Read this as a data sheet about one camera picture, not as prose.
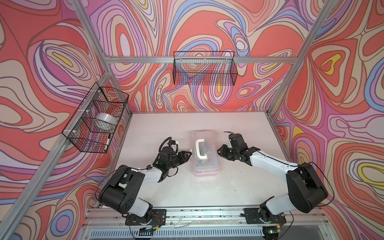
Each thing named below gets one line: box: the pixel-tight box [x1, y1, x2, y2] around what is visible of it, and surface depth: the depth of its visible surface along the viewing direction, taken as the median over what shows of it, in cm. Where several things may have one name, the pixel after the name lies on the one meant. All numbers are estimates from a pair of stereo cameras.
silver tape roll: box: [95, 113, 118, 125], surface depth 75 cm
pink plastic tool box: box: [191, 130, 220, 177], surface depth 85 cm
